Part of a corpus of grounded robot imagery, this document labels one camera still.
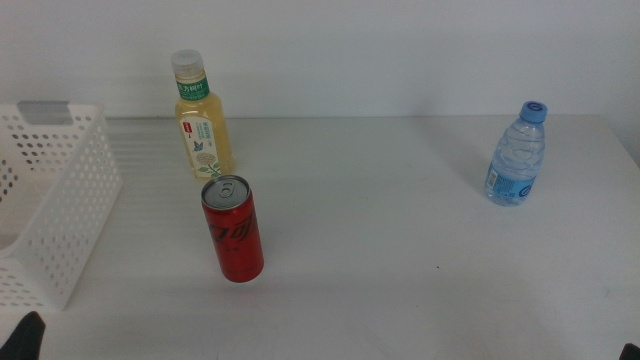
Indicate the yellow tea bottle green label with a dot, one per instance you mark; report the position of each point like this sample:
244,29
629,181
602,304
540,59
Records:
202,130

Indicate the red cola can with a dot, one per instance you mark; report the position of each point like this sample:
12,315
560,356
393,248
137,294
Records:
235,240

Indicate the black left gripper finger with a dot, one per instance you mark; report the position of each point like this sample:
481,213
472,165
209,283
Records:
25,340

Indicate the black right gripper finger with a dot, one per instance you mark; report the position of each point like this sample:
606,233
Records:
632,353

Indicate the white perforated plastic basket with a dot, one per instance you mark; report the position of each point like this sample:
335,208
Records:
75,215

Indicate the clear water bottle blue cap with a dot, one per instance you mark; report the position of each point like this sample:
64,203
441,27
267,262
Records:
517,160

